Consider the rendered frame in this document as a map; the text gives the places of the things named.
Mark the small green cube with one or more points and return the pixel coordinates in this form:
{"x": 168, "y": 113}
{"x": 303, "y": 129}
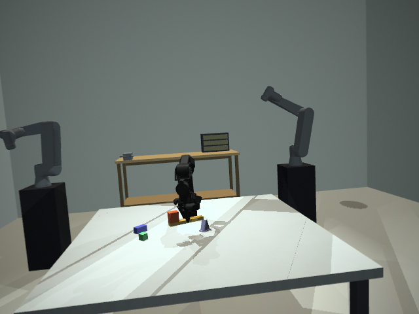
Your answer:
{"x": 143, "y": 236}

